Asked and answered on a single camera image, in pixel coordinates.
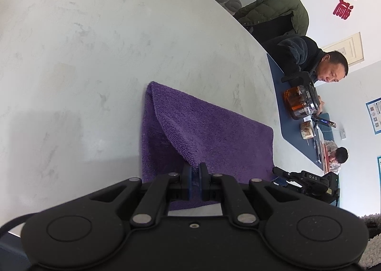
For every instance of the white fleece coat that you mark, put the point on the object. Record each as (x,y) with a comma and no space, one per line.
(372,247)

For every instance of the ceramic painted cup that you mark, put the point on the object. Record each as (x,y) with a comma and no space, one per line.
(306,131)

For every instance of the blue bordered wall poster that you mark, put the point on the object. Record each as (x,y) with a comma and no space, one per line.
(374,116)
(379,171)

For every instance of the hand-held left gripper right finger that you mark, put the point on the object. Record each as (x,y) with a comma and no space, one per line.
(203,183)

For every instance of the green down jacket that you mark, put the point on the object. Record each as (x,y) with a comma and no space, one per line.
(273,13)

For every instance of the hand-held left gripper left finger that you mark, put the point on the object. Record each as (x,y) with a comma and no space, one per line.
(188,183)

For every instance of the framed wall certificate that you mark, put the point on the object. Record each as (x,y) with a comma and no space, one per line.
(345,49)

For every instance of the black smartphone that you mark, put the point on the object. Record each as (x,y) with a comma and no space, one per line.
(324,122)

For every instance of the purple towel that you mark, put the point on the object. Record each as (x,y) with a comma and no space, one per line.
(208,134)

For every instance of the white wall socket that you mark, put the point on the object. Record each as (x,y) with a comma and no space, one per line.
(343,134)

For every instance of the glass teapot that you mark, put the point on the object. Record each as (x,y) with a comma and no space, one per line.
(300,101)

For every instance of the blue desk mat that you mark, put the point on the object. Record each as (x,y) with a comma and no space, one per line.
(293,140)

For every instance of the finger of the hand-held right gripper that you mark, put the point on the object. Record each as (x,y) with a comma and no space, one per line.
(282,172)
(281,183)

